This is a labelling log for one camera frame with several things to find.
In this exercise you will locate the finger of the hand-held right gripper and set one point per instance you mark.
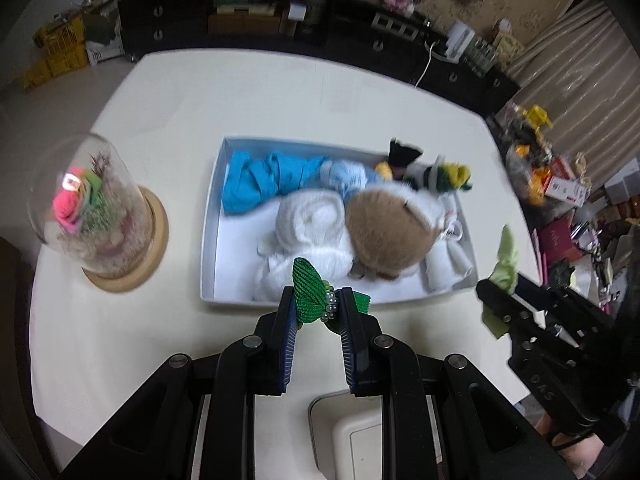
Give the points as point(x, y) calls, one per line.
point(542, 292)
point(505, 305)

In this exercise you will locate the beige curtain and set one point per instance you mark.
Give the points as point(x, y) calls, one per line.
point(585, 85)

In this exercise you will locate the white fluffy towel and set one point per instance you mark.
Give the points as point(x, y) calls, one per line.
point(305, 220)

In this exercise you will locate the white socks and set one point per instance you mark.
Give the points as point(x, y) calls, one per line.
point(445, 265)

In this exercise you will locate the glass bowl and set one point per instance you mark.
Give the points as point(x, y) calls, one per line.
point(530, 180)

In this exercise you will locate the row of glass jars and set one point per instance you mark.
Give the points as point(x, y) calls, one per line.
point(480, 57)

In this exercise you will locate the blue cloth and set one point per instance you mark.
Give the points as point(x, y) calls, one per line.
point(250, 185)

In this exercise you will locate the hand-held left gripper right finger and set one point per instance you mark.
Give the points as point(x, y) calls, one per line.
point(350, 350)

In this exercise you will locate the light green cloth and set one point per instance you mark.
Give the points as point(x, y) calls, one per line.
point(505, 270)

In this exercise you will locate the black cabinet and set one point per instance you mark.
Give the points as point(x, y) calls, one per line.
point(350, 25)

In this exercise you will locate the yellow toy chair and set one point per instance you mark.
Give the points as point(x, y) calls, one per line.
point(537, 116)

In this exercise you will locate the green bow hair clip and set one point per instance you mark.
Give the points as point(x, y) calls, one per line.
point(307, 285)

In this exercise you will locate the glass dome with flower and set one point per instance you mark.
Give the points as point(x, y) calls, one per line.
point(100, 200)

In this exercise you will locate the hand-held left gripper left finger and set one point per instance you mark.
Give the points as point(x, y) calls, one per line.
point(287, 345)

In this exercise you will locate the white basket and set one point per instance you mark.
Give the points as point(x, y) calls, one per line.
point(105, 51)

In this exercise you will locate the stack of yellow crates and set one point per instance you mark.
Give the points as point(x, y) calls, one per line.
point(55, 55)

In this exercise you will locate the person's right hand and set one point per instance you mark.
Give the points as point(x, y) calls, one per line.
point(570, 455)

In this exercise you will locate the dark gift bag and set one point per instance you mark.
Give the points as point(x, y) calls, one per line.
point(552, 242)

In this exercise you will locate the black sock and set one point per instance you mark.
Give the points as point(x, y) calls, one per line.
point(402, 155)

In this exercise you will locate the red box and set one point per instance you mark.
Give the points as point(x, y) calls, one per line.
point(567, 182)

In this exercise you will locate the light blue sock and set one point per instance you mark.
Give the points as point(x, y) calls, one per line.
point(345, 175)

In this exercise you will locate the white humidifier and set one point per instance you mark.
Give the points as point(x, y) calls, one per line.
point(460, 42)

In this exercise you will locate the white cardboard box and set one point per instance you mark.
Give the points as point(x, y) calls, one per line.
point(240, 260)

